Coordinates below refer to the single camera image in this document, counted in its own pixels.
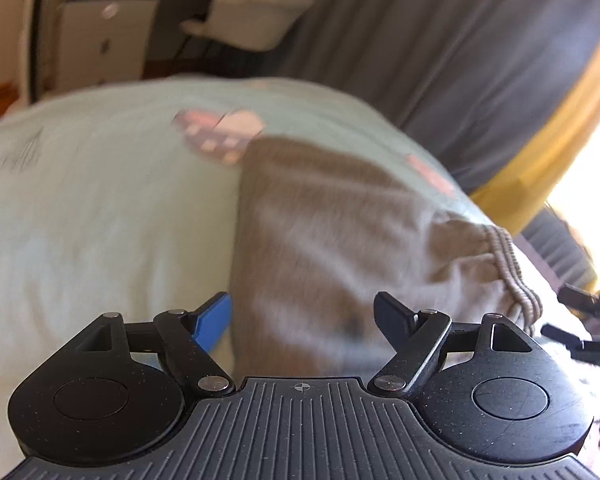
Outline grey curtain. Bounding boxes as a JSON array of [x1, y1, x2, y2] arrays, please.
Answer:
[[274, 0, 600, 196]]

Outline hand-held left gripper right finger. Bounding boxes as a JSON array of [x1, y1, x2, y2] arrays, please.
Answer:
[[367, 291, 547, 396]]

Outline grey-brown pants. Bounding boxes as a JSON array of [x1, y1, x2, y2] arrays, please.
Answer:
[[229, 135, 546, 379]]

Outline yellow curtain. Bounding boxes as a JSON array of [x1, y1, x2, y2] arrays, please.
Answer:
[[469, 24, 600, 237]]

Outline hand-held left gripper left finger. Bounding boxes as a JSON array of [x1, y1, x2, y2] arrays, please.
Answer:
[[73, 292, 237, 397]]

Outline white and black floor stand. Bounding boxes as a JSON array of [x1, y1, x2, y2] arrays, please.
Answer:
[[21, 0, 62, 107]]

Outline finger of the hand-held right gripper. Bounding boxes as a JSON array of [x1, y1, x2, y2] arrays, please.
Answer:
[[540, 324, 600, 362], [557, 284, 600, 322]]

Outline light green printed bedsheet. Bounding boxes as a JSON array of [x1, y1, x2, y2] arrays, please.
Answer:
[[0, 74, 600, 480]]

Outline dark ribbed panel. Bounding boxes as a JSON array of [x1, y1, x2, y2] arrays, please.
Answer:
[[522, 205, 599, 292]]

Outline white upholstered chair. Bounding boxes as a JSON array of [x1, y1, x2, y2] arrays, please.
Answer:
[[179, 0, 317, 54]]

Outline white drawer cabinet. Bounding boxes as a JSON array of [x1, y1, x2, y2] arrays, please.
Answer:
[[54, 0, 161, 92]]

